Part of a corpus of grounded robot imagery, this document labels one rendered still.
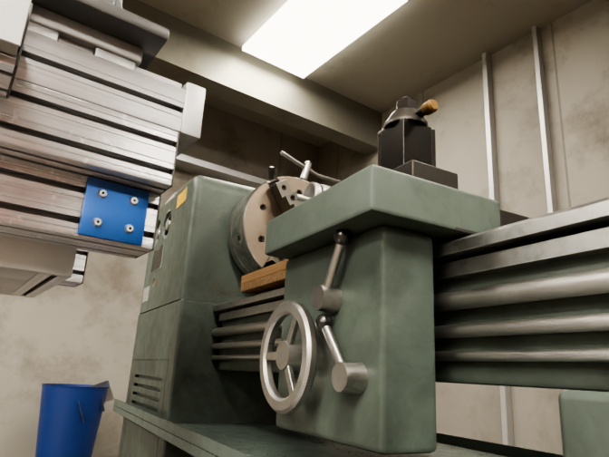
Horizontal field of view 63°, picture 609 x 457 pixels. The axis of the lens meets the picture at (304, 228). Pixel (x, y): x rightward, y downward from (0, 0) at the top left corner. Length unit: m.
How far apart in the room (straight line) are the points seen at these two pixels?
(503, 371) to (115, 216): 0.55
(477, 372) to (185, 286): 0.97
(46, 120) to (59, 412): 3.16
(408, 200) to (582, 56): 3.44
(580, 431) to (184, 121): 0.64
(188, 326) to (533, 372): 1.01
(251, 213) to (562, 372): 0.97
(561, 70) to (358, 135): 1.79
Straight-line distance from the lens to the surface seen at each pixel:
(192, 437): 1.07
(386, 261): 0.61
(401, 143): 0.89
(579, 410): 0.46
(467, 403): 3.89
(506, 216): 0.92
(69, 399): 3.76
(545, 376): 0.60
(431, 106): 0.90
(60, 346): 4.30
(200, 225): 1.49
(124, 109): 0.78
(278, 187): 1.39
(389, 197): 0.60
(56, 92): 0.77
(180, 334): 1.42
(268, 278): 1.09
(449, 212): 0.66
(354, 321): 0.64
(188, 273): 1.45
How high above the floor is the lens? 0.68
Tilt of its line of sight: 16 degrees up
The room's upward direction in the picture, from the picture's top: 3 degrees clockwise
